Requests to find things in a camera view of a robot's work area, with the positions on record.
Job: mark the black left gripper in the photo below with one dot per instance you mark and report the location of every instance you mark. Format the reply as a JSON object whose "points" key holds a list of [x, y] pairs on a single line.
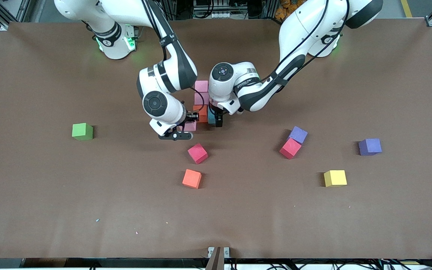
{"points": [[216, 117]]}

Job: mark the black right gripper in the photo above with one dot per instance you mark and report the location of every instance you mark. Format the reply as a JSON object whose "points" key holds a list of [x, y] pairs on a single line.
{"points": [[190, 117]]}

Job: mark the cyan foam cube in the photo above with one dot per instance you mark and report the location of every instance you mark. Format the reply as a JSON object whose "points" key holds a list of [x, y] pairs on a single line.
{"points": [[211, 119]]}

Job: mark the pink foam cube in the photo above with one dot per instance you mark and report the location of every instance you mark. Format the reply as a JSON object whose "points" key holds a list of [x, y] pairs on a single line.
{"points": [[190, 126], [201, 86], [198, 96]]}

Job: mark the orange foam cube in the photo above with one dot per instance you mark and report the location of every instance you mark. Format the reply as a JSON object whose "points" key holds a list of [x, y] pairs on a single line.
{"points": [[203, 116], [192, 178]]}

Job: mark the red foam cube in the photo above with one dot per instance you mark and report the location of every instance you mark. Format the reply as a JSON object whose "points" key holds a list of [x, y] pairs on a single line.
{"points": [[197, 153], [290, 148]]}

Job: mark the purple foam cube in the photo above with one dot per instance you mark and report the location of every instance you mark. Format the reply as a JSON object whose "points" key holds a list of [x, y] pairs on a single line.
{"points": [[298, 135], [369, 146]]}

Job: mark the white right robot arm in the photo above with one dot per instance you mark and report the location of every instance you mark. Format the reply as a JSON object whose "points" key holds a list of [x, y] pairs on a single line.
{"points": [[155, 103]]}

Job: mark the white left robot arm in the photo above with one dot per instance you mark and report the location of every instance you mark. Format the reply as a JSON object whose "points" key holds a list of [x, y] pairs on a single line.
{"points": [[222, 72]]}

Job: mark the white power strip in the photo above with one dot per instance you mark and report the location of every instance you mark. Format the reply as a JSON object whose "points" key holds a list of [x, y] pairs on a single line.
{"points": [[221, 15]]}

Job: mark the green foam cube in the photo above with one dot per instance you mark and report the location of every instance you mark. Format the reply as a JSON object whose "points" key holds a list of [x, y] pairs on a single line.
{"points": [[82, 131]]}

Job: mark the orange fruit pile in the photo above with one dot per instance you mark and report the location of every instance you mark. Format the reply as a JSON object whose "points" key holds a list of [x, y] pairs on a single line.
{"points": [[280, 13]]}

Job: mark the yellow foam cube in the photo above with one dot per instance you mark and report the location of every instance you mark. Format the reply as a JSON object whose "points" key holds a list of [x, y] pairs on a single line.
{"points": [[335, 178]]}

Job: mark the metal table edge bracket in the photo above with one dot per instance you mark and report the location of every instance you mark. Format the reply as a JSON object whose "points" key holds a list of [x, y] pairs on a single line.
{"points": [[210, 251]]}

